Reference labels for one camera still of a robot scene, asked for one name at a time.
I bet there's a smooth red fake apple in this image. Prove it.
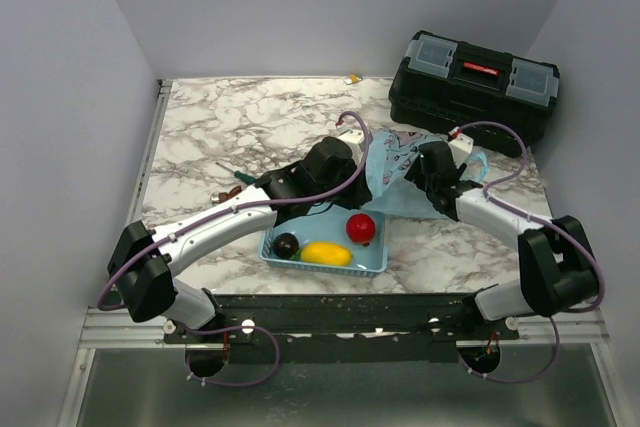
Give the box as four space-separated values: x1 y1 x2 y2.
345 213 376 246

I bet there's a light blue plastic bag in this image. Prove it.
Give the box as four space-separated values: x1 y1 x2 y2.
362 129 489 220

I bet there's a yellow fake fruit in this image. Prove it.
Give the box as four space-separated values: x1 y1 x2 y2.
300 242 352 267

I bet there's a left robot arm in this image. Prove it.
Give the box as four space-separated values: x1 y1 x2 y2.
107 134 371 342

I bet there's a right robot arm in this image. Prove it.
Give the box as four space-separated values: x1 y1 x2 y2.
406 141 602 339

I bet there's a dark purple fake mangosteen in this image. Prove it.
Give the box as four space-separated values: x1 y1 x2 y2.
271 233 300 260

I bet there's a light blue plastic basket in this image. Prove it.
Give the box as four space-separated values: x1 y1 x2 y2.
258 204 388 277

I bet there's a black plastic toolbox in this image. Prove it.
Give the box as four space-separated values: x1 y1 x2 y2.
389 31 560 147

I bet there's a small yellow white tag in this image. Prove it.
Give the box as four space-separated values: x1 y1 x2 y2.
344 74 362 85

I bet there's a brown and silver small tool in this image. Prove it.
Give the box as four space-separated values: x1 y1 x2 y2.
210 186 243 205

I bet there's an aluminium extrusion bar right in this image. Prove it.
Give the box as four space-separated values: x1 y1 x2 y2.
517 310 610 345

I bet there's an aluminium extrusion bar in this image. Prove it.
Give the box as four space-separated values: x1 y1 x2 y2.
78 309 185 350
517 310 610 345

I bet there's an aluminium extrusion bar left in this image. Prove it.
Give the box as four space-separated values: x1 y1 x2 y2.
78 309 185 350

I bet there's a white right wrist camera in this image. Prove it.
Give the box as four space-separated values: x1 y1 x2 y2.
447 132 474 167

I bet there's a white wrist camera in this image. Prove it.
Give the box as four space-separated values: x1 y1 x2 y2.
338 129 366 164
447 132 474 167

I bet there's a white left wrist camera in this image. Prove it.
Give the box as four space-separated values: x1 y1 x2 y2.
338 129 366 164

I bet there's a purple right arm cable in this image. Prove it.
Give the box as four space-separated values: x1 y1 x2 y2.
449 121 606 384

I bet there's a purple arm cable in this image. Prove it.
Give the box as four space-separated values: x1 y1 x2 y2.
449 121 606 384
96 111 374 388

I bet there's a black front mounting rail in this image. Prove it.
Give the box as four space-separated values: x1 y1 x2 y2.
163 294 518 367

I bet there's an aluminium left side rail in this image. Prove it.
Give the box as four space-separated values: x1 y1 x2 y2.
124 79 173 227

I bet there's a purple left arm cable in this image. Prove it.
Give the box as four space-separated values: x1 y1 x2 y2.
96 111 374 388

